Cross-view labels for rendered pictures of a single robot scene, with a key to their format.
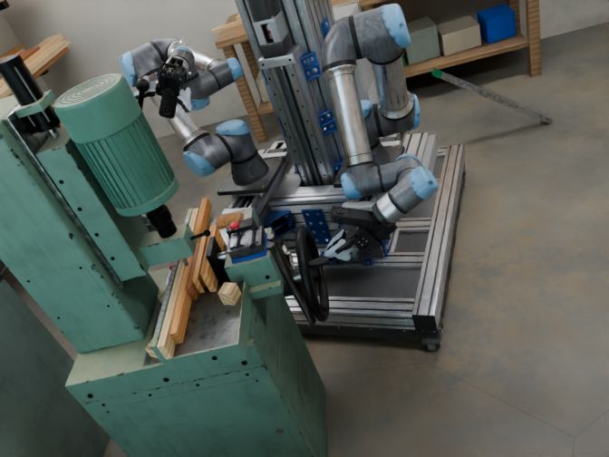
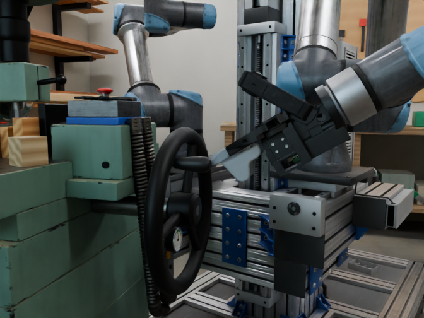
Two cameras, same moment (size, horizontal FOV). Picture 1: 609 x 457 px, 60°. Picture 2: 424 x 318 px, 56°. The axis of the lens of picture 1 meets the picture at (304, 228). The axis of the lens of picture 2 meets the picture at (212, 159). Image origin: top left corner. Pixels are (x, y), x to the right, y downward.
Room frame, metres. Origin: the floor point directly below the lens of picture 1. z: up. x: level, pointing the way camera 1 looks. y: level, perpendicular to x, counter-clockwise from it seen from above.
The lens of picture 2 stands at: (0.53, -0.09, 0.99)
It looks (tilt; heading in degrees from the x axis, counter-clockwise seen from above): 7 degrees down; 5
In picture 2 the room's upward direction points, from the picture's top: straight up
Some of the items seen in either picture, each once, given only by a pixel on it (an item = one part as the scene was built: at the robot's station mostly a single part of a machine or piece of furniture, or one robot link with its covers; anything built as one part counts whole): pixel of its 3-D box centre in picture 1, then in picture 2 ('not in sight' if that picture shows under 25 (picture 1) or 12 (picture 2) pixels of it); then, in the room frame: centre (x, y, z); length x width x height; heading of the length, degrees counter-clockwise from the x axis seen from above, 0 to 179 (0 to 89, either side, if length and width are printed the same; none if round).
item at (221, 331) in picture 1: (231, 276); (68, 170); (1.26, 0.25, 0.87); 0.61 x 0.30 x 0.06; 169
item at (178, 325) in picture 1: (194, 259); not in sight; (1.33, 0.35, 0.92); 0.63 x 0.02 x 0.04; 169
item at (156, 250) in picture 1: (169, 246); (9, 87); (1.28, 0.38, 1.03); 0.14 x 0.07 x 0.09; 79
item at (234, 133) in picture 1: (235, 139); (183, 109); (1.91, 0.13, 0.98); 0.13 x 0.12 x 0.14; 117
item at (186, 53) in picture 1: (180, 63); not in sight; (1.74, 0.18, 1.37); 0.11 x 0.08 x 0.09; 169
